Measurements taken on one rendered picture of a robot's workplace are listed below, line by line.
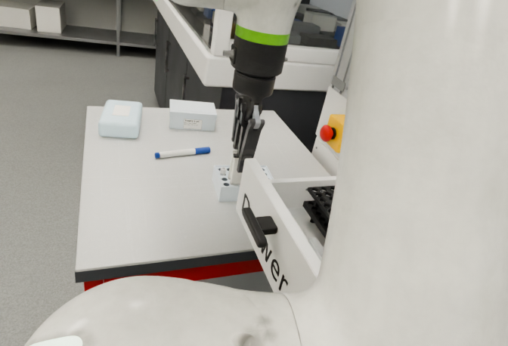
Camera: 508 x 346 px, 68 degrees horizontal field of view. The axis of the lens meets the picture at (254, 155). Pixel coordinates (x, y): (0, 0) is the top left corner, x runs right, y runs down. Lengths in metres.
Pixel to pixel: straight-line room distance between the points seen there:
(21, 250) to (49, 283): 0.23
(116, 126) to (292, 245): 0.62
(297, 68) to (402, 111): 1.17
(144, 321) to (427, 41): 0.20
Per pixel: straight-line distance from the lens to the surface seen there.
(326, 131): 0.90
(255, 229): 0.51
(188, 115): 1.05
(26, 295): 1.68
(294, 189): 0.67
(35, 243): 1.87
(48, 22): 4.35
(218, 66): 1.26
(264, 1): 0.61
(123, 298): 0.25
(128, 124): 0.98
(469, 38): 0.20
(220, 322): 0.23
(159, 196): 0.80
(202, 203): 0.79
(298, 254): 0.47
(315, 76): 1.41
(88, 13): 4.71
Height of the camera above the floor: 1.23
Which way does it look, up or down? 29 degrees down
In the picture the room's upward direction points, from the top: 11 degrees clockwise
